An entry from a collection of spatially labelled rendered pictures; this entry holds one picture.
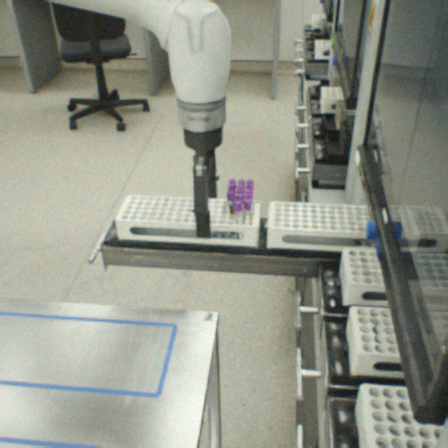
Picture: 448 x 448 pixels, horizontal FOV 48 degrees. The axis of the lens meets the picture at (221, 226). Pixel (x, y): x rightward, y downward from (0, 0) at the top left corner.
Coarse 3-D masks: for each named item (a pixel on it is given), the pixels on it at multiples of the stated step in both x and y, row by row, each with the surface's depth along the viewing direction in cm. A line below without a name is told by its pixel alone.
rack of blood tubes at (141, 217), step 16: (128, 208) 108; (144, 208) 107; (160, 208) 107; (176, 208) 106; (192, 208) 106; (224, 208) 107; (256, 208) 106; (128, 224) 103; (144, 224) 103; (160, 224) 102; (176, 224) 102; (192, 224) 101; (224, 224) 101; (256, 224) 101; (160, 240) 105; (176, 240) 104; (192, 240) 104; (208, 240) 103; (224, 240) 103; (240, 240) 103; (256, 240) 102
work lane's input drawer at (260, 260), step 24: (120, 240) 105; (264, 240) 104; (120, 264) 108; (144, 264) 107; (168, 264) 106; (192, 264) 105; (216, 264) 104; (240, 264) 104; (264, 264) 103; (288, 264) 102; (312, 264) 102; (336, 264) 101
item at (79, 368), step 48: (0, 336) 84; (48, 336) 84; (96, 336) 83; (144, 336) 83; (192, 336) 83; (0, 384) 76; (48, 384) 76; (96, 384) 76; (144, 384) 75; (192, 384) 75; (0, 432) 69; (48, 432) 69; (96, 432) 69; (144, 432) 69; (192, 432) 69
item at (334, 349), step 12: (324, 324) 86; (336, 324) 85; (324, 336) 84; (336, 336) 83; (324, 348) 83; (336, 348) 81; (300, 360) 87; (324, 360) 82; (336, 360) 79; (348, 360) 79; (300, 372) 85; (312, 372) 85; (324, 372) 81; (336, 372) 77; (348, 372) 77; (300, 384) 83; (324, 384) 80; (336, 384) 76; (348, 384) 77; (360, 384) 76; (384, 384) 76; (396, 384) 76; (300, 396) 81; (324, 396) 79; (336, 396) 77; (348, 396) 77
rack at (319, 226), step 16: (272, 208) 106; (288, 208) 106; (304, 208) 106; (320, 208) 106; (336, 208) 106; (352, 208) 105; (272, 224) 101; (288, 224) 101; (304, 224) 101; (320, 224) 101; (336, 224) 100; (352, 224) 102; (272, 240) 101; (288, 240) 106; (304, 240) 106; (320, 240) 106; (336, 240) 105; (352, 240) 105; (368, 240) 104
